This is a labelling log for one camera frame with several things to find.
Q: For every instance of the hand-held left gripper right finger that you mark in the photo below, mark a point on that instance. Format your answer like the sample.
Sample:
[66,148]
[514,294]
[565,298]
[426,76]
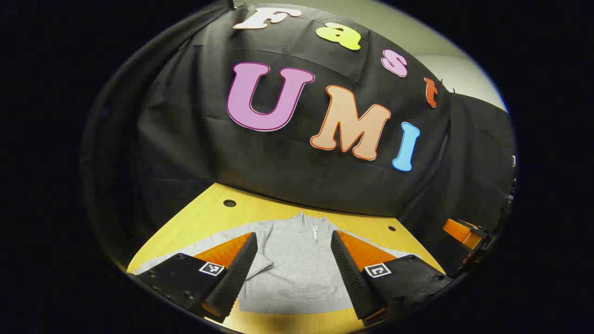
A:
[355,283]

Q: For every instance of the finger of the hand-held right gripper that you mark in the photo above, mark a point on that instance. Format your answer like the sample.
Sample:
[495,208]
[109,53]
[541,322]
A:
[459,233]

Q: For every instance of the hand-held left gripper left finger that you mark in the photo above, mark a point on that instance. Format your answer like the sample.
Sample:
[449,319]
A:
[234,278]

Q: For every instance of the grey zip-neck sweatshirt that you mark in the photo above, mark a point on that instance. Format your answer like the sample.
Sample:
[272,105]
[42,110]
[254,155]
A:
[297,269]

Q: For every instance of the black backdrop cloth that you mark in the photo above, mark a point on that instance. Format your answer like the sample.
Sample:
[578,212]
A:
[195,139]

